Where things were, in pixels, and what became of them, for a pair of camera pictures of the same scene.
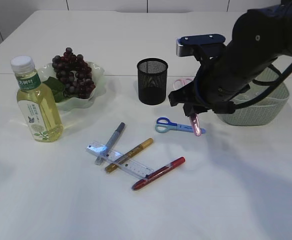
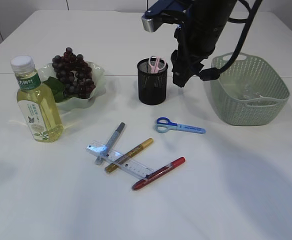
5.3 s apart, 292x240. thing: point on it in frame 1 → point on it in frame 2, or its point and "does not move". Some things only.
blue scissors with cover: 164,125 does not move
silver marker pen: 110,143 does not move
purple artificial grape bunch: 74,77 does not move
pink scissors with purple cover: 177,83 → 156,63
